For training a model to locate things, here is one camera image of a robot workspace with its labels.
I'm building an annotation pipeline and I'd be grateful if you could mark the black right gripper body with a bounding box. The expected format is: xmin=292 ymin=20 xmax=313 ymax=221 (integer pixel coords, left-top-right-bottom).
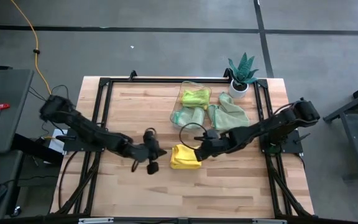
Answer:
xmin=193 ymin=129 xmax=232 ymax=162

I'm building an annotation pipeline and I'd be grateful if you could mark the silver power supply box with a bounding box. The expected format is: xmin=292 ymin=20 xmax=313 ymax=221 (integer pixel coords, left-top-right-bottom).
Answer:
xmin=48 ymin=129 xmax=68 ymax=155

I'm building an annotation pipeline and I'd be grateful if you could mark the lime green microfiber towel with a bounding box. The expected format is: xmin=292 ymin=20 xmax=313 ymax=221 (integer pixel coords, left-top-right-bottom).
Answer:
xmin=180 ymin=89 xmax=211 ymax=110

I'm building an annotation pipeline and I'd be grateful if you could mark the potted succulent white pot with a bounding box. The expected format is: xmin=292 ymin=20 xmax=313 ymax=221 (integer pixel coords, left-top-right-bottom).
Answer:
xmin=227 ymin=52 xmax=260 ymax=98

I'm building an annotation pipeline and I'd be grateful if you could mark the clear plastic bin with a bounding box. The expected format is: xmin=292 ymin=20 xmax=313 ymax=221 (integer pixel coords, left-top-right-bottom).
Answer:
xmin=169 ymin=80 xmax=213 ymax=130

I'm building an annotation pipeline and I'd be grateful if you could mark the black operator desk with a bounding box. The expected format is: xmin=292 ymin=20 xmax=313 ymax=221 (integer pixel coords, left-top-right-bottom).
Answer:
xmin=0 ymin=133 xmax=65 ymax=220

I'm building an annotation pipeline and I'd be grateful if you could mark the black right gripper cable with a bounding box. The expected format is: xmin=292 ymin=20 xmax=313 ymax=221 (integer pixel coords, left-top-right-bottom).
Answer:
xmin=178 ymin=122 xmax=209 ymax=151

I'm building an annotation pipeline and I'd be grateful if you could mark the dark grey side table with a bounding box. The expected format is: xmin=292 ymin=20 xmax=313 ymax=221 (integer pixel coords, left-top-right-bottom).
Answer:
xmin=0 ymin=68 xmax=34 ymax=156

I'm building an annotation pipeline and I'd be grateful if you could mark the silver metal bracket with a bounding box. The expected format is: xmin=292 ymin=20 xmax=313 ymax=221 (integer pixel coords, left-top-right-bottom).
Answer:
xmin=78 ymin=217 xmax=114 ymax=224
xmin=252 ymin=219 xmax=288 ymax=224

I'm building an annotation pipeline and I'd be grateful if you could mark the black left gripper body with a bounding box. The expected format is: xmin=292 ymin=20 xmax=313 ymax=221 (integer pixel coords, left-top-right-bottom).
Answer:
xmin=132 ymin=128 xmax=160 ymax=175

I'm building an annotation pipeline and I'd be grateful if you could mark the red-handled hex key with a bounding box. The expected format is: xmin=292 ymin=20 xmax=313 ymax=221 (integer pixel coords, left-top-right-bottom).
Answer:
xmin=0 ymin=103 xmax=11 ymax=129

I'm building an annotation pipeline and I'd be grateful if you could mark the yellow microfiber towel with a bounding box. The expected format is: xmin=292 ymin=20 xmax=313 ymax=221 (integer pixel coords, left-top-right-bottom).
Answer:
xmin=170 ymin=144 xmax=203 ymax=170

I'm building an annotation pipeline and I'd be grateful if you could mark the black aluminium frame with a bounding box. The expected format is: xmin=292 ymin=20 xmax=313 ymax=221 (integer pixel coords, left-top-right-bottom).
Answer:
xmin=50 ymin=70 xmax=316 ymax=224

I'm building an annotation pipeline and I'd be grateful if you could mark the pale green microfiber towel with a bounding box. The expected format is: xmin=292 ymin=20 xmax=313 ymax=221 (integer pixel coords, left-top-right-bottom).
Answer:
xmin=206 ymin=91 xmax=250 ymax=131
xmin=172 ymin=106 xmax=206 ymax=129

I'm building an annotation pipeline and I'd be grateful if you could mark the yellow extension cable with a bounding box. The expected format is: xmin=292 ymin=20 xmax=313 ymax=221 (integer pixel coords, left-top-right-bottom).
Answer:
xmin=10 ymin=0 xmax=53 ymax=96

